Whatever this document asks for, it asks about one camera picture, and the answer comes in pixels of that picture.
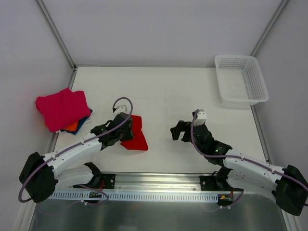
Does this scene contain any red t shirt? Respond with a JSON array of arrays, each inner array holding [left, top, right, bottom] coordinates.
[[120, 115, 148, 151]]

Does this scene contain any right aluminium frame post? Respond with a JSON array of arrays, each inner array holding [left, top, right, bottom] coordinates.
[[250, 0, 290, 57]]

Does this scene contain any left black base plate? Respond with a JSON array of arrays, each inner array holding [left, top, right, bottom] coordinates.
[[84, 173, 116, 189]]

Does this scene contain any white plastic basket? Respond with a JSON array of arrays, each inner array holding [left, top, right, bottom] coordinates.
[[215, 55, 269, 107]]

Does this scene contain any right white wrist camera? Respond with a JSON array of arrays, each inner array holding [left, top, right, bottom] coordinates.
[[192, 109, 207, 126]]

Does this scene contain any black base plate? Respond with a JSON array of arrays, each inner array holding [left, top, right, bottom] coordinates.
[[84, 173, 116, 189], [199, 174, 242, 192]]

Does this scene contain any left aluminium frame post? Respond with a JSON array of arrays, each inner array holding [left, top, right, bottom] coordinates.
[[35, 0, 77, 71]]

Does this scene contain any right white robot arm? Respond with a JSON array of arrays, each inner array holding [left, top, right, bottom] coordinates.
[[170, 120, 308, 216]]

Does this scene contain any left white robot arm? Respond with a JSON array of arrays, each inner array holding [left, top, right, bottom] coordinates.
[[19, 113, 134, 203]]

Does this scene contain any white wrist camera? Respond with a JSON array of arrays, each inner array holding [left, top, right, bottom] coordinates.
[[192, 109, 207, 126], [113, 105, 128, 114]]

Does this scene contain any folded pink t shirt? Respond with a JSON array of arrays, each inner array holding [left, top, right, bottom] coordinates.
[[35, 88, 91, 132]]

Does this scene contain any aluminium mounting rail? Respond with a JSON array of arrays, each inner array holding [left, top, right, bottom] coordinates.
[[52, 169, 246, 193]]

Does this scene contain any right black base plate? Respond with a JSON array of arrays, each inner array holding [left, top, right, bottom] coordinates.
[[199, 174, 242, 192]]

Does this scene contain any aluminium frame post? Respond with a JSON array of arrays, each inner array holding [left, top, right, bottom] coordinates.
[[250, 0, 290, 57], [35, 0, 77, 71]]

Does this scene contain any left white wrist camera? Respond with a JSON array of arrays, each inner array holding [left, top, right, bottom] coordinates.
[[113, 105, 128, 114]]

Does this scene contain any white slotted cable duct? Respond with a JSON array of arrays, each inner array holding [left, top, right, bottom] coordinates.
[[49, 190, 218, 203]]

